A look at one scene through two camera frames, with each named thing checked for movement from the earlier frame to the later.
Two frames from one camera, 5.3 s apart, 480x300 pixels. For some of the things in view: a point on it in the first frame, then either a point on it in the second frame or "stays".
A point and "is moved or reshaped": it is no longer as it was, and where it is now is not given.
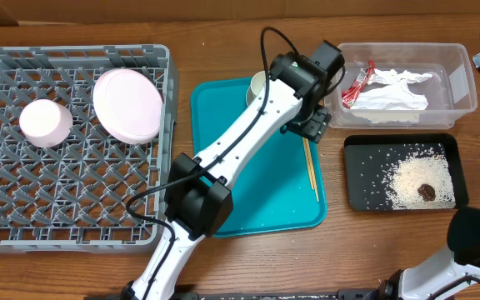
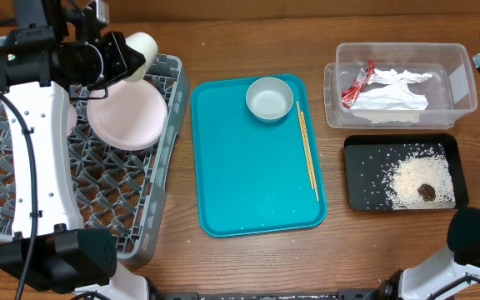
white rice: [422, 164] stays
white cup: [257, 83] → [147, 47]
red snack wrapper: [349, 95] stays
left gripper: [315, 127] → [122, 54]
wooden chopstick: [311, 166] stays
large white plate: [127, 104] is moved or reshaped
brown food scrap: [427, 192] stays
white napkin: [392, 97] stays
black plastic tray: [405, 172] stays
